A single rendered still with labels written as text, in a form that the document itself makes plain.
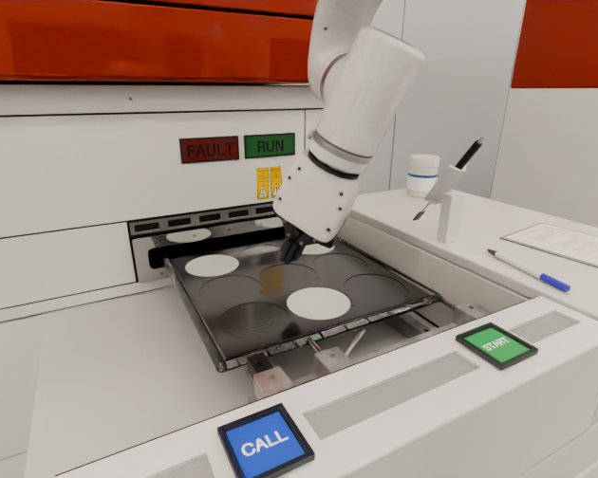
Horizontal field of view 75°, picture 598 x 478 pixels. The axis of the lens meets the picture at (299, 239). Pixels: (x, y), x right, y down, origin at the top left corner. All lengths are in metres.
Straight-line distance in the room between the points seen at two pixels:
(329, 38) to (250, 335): 0.40
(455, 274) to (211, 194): 0.49
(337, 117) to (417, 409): 0.32
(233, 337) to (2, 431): 0.60
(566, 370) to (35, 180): 0.79
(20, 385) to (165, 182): 0.48
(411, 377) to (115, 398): 0.40
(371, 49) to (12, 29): 0.50
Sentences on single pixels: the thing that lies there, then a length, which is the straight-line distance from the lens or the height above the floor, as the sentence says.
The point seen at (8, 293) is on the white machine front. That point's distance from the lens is 0.87.
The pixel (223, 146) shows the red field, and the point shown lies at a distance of 0.82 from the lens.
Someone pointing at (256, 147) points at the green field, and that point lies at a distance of 0.85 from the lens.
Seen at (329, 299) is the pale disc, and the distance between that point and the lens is 0.63.
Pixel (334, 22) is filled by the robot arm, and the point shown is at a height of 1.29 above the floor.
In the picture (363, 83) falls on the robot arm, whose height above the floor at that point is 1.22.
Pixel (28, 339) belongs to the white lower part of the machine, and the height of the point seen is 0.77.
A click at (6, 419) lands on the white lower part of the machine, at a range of 1.01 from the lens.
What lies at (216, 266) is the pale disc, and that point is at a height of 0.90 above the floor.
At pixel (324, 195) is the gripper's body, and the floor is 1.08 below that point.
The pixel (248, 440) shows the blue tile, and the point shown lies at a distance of 0.33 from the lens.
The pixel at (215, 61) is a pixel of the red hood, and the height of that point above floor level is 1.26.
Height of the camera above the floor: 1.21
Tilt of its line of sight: 21 degrees down
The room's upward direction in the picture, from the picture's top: straight up
